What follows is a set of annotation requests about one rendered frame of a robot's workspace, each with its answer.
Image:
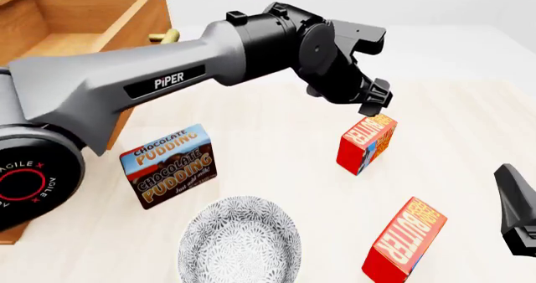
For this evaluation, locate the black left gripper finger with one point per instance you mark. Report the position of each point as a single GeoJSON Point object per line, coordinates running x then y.
{"type": "Point", "coordinates": [371, 111]}

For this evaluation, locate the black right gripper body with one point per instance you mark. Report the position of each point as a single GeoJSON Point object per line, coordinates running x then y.
{"type": "Point", "coordinates": [525, 240]}

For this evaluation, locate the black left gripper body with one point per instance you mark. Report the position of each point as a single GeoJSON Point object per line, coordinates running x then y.
{"type": "Point", "coordinates": [377, 93]}

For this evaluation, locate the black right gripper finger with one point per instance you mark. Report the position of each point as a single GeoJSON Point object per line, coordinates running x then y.
{"type": "Point", "coordinates": [517, 195]}

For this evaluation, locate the silver-grey left robot arm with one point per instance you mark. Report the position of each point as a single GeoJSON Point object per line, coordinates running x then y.
{"type": "Point", "coordinates": [125, 75]}

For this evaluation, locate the red butter box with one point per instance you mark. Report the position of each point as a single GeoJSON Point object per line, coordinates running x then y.
{"type": "Point", "coordinates": [362, 148]}
{"type": "Point", "coordinates": [404, 242]}

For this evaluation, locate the wooden drawer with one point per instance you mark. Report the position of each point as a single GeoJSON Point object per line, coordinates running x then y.
{"type": "Point", "coordinates": [84, 16]}

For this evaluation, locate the patterned grey-white bowl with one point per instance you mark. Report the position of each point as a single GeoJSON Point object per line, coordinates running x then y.
{"type": "Point", "coordinates": [238, 242]}

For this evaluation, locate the chocolate pudding box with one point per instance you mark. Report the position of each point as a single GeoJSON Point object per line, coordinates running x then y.
{"type": "Point", "coordinates": [171, 167]}

